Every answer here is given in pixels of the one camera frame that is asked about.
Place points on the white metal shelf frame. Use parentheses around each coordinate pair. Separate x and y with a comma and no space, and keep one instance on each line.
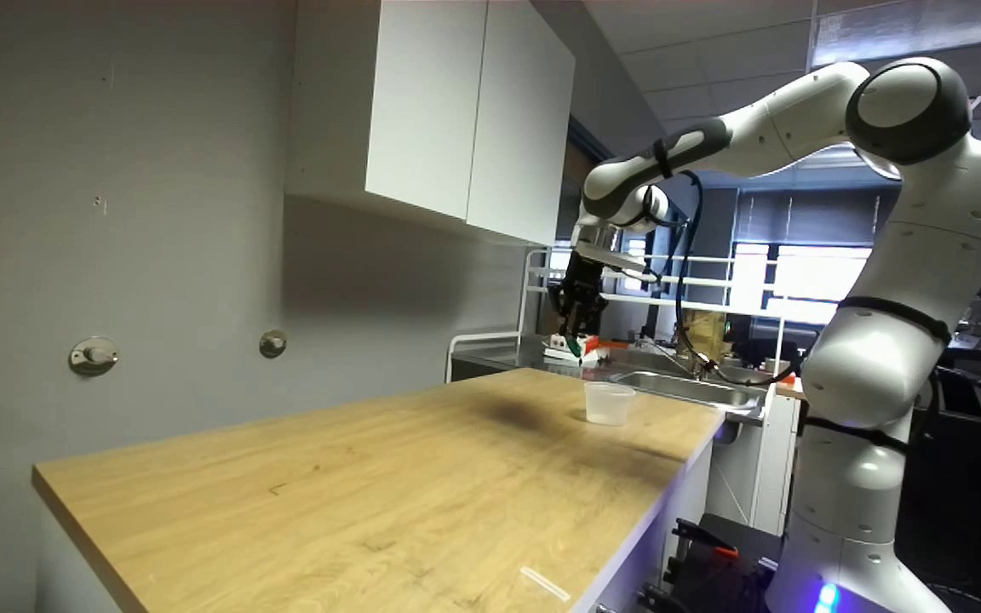
(515,343)

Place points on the white tape strip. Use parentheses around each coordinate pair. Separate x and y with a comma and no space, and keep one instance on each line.
(541,578)

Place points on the wall outlet fixture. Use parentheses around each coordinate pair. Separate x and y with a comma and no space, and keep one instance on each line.
(93,355)
(275,343)

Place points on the clear plastic bowl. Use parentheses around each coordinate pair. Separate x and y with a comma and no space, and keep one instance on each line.
(609,403)

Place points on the right wall outlet fixture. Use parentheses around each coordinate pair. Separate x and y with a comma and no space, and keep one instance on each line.
(275,343)

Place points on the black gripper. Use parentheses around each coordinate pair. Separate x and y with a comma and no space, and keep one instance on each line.
(577,298)

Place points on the black and red tool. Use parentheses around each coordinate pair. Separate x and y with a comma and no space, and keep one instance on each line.
(721,567)

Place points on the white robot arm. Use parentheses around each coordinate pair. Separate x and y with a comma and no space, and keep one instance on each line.
(887,333)

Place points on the white wall cabinet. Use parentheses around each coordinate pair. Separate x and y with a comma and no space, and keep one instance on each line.
(450,108)

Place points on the left wall outlet fixture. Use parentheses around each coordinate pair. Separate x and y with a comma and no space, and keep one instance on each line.
(93,355)

